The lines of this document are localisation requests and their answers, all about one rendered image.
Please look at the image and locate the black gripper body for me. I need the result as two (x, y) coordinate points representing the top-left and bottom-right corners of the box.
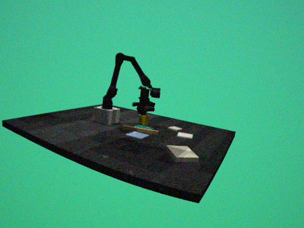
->
(132, 96), (155, 111)

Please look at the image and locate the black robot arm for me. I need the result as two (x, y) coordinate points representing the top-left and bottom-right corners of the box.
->
(101, 53), (160, 109)

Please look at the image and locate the tan flat bar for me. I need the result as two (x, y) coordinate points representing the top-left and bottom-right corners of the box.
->
(123, 125), (159, 135)

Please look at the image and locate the beige flat box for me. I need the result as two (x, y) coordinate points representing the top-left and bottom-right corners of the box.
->
(166, 145), (199, 162)

